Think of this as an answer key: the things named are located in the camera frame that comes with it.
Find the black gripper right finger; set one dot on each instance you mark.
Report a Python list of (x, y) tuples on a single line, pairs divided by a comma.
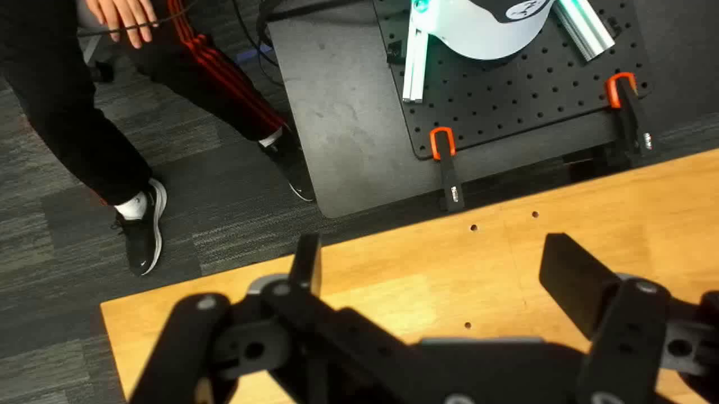
[(625, 328)]

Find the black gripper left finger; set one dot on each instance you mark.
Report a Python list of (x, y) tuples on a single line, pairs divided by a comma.
[(299, 338)]

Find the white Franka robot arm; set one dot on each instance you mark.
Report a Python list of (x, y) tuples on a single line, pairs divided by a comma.
[(490, 34)]

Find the person's bare hand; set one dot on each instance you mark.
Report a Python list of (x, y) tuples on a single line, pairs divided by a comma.
[(124, 16)]

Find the black sneaker with white sock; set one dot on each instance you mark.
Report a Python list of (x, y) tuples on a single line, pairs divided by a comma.
[(293, 170), (144, 228)]

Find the black perforated mounting board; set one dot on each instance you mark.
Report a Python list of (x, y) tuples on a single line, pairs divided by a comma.
[(525, 92)]

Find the silver aluminium extrusion bar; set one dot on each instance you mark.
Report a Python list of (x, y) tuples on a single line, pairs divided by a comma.
[(413, 68), (586, 28)]

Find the black trousers with red stripes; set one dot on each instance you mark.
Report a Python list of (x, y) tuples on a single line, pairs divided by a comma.
[(71, 98)]

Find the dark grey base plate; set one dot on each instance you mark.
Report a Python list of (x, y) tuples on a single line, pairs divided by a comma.
[(339, 113)]

